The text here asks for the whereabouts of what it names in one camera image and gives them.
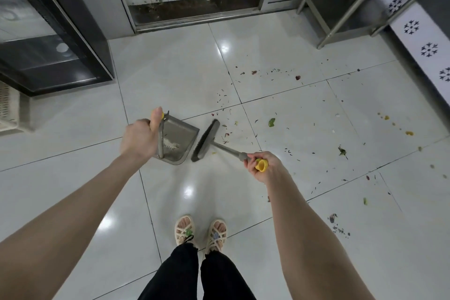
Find person's right beige sandal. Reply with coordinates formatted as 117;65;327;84
205;218;227;255

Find person's left forearm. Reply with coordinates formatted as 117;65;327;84
0;154;145;300

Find grey dustpan with yellow-tipped handle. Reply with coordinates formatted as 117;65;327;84
151;110;200;166

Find black glass cabinet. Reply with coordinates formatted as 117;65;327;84
0;0;115;97

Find person's black trousers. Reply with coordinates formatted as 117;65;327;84
137;243;257;300

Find person's beige sandal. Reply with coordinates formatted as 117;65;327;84
205;218;227;255
174;215;196;246

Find leaf debris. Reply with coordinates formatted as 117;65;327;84
210;67;393;239

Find person's left hand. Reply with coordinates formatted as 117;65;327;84
120;106;164;162

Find orange liquid spill drops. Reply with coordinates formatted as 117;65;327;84
378;112;449;179

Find person's right hand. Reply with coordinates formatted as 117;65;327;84
246;151;293;185

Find grey broom with yellow cap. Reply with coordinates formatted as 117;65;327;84
191;119;269;173

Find person's left beige sandal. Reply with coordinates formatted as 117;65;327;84
174;215;196;246

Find person's right forearm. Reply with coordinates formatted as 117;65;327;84
265;173;377;300

